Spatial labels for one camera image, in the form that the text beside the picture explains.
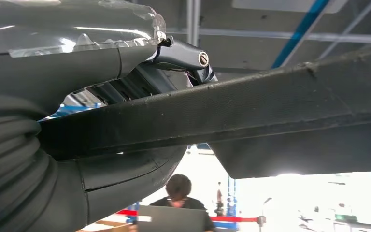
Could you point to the grey laptop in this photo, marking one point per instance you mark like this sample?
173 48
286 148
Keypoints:
172 221

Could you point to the brown wooden desk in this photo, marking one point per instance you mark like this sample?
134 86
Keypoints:
108 226

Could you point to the blue ceiling pipe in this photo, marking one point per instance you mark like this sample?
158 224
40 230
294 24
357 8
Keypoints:
300 32

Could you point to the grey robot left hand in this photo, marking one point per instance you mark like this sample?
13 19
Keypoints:
60 70

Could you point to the person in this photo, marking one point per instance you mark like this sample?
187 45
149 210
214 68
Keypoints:
219 201
179 189

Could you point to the blue metal shelf rack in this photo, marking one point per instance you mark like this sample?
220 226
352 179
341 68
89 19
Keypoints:
231 198

